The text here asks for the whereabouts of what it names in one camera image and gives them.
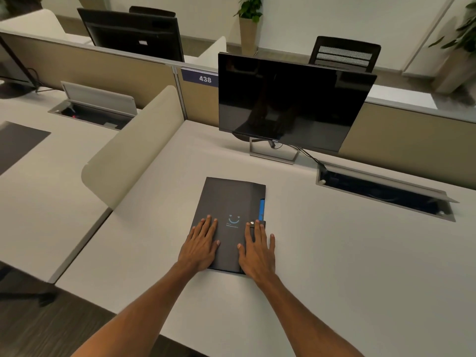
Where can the person's left thumb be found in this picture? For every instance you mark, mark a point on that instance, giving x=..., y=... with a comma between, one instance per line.
x=216, y=248

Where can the person's right little finger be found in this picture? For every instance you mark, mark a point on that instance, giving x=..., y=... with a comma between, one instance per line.
x=272, y=245

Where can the person's right hand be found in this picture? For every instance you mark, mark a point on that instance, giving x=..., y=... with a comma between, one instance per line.
x=258, y=262

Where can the black mesh office chair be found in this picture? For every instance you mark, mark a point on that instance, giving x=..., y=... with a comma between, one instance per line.
x=344, y=55

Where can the black chair base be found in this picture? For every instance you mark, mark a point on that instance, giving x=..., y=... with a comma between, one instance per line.
x=26, y=289

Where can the person's left middle finger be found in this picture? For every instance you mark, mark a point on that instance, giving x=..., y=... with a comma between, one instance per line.
x=206, y=227

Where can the blue number label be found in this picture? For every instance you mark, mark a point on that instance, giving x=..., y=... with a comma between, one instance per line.
x=199, y=78

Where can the person's right thumb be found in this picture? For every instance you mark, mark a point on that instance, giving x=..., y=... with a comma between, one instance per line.
x=242, y=253

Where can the beige desk partition panel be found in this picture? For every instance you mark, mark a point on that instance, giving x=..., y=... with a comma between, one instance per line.
x=409, y=139

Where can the black document folder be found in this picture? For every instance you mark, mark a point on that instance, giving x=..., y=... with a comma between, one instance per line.
x=228, y=202

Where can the potted plant in tall planter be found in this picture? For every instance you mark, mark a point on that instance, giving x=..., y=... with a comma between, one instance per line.
x=455, y=51
x=250, y=25

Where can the beige rounded desk divider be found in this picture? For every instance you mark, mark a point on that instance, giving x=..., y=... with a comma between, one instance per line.
x=33, y=22
x=214, y=50
x=137, y=148

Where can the person's right forearm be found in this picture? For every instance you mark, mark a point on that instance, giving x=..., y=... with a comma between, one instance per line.
x=305, y=319

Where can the person's right middle finger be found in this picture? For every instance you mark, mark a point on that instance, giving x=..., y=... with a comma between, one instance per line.
x=257, y=234

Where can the person's left hand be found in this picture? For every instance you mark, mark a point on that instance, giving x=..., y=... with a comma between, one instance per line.
x=199, y=250

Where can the dark grey desk mat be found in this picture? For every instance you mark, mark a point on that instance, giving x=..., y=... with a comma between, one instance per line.
x=18, y=144

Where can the person's left little finger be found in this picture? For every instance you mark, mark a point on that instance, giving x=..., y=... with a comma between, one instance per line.
x=193, y=235

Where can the silver monitor stand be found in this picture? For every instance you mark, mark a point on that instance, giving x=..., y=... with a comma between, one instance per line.
x=275, y=154

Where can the tall beige planter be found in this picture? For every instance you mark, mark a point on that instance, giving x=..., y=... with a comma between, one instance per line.
x=93, y=1

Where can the person's left forearm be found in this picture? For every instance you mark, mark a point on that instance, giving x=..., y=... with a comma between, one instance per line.
x=141, y=312

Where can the black computer monitor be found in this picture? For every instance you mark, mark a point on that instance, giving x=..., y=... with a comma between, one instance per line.
x=134, y=35
x=293, y=102
x=13, y=66

